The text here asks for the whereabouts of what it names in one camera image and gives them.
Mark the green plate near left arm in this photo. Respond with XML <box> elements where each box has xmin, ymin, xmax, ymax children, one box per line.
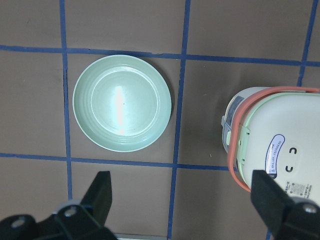
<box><xmin>72</xmin><ymin>55</ymin><xmax>172</xmax><ymax>153</ymax></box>

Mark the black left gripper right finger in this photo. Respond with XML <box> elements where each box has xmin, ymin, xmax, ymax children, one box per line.
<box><xmin>250</xmin><ymin>170</ymin><xmax>320</xmax><ymax>240</ymax></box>

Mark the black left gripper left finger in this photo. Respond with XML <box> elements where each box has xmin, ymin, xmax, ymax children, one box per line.
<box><xmin>0</xmin><ymin>171</ymin><xmax>117</xmax><ymax>240</ymax></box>

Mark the cream rice cooker orange handle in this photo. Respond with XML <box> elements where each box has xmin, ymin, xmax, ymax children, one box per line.
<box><xmin>221</xmin><ymin>86</ymin><xmax>320</xmax><ymax>203</ymax></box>

